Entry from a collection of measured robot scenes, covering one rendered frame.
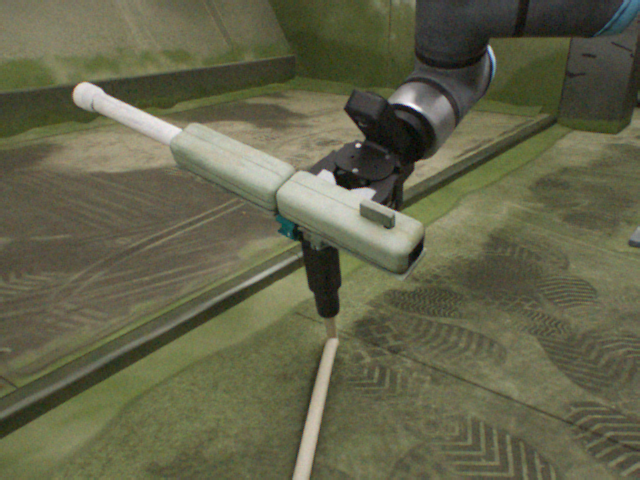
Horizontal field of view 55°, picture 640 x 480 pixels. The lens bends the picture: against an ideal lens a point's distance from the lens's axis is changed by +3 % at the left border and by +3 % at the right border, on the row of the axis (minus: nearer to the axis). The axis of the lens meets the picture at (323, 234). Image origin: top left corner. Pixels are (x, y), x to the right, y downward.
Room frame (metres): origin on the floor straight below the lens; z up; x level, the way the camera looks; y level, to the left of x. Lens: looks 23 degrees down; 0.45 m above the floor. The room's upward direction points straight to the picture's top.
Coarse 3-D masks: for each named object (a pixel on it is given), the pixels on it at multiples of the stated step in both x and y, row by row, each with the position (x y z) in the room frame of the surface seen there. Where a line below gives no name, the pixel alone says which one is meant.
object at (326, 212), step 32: (96, 96) 0.75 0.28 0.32; (160, 128) 0.69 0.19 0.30; (192, 128) 0.67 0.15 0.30; (192, 160) 0.64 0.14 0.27; (224, 160) 0.62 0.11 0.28; (256, 160) 0.61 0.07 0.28; (256, 192) 0.58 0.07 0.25; (288, 192) 0.56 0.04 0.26; (320, 192) 0.56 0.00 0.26; (352, 192) 0.56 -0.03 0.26; (320, 224) 0.54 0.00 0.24; (352, 224) 0.52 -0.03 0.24; (384, 224) 0.51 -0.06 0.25; (416, 224) 0.51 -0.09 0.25; (320, 256) 0.58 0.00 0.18; (352, 256) 0.53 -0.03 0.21; (384, 256) 0.50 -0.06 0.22; (320, 288) 0.61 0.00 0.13
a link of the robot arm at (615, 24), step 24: (528, 0) 0.70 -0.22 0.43; (552, 0) 0.70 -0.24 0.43; (576, 0) 0.69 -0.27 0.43; (600, 0) 0.68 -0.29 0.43; (624, 0) 0.68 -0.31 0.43; (528, 24) 0.71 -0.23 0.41; (552, 24) 0.70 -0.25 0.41; (576, 24) 0.70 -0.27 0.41; (600, 24) 0.69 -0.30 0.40; (624, 24) 0.69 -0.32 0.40
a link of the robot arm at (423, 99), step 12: (408, 84) 0.76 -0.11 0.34; (420, 84) 0.75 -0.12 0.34; (396, 96) 0.74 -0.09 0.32; (408, 96) 0.73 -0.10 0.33; (420, 96) 0.73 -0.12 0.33; (432, 96) 0.73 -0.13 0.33; (444, 96) 0.73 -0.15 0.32; (396, 108) 0.73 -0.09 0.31; (408, 108) 0.72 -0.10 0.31; (420, 108) 0.71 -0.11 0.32; (432, 108) 0.72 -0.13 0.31; (444, 108) 0.73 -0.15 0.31; (420, 120) 0.71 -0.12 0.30; (432, 120) 0.71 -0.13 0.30; (444, 120) 0.72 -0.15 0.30; (432, 132) 0.71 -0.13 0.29; (444, 132) 0.72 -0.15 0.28; (432, 144) 0.72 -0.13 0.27; (432, 156) 0.73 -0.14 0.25
